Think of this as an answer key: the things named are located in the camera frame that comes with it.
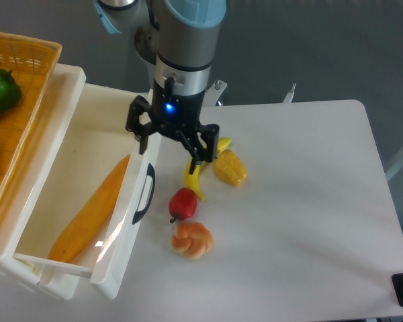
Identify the red bell pepper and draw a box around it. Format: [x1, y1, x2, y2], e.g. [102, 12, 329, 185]
[169, 188, 197, 223]

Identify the orange woven basket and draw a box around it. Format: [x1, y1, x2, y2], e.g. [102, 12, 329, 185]
[0, 32, 62, 202]

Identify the round knotted bread roll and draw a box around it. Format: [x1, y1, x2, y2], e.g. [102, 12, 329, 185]
[170, 222, 214, 260]

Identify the black drawer handle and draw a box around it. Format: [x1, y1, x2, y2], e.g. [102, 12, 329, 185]
[132, 163, 156, 225]

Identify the green bell pepper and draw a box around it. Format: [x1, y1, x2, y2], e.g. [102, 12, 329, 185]
[0, 68, 21, 114]

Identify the yellow banana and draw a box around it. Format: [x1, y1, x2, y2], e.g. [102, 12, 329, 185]
[184, 137, 232, 201]

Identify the white drawer cabinet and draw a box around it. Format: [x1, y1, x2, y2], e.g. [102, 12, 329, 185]
[0, 64, 86, 294]

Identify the open white drawer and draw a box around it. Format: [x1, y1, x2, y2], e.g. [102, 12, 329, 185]
[14, 85, 161, 299]

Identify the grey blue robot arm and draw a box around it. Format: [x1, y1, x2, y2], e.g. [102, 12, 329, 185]
[93, 1, 226, 174]

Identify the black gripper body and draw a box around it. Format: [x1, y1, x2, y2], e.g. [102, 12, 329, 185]
[126, 77, 220, 161]

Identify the yellow corn piece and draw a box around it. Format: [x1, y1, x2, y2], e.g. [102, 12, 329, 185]
[213, 149, 247, 186]

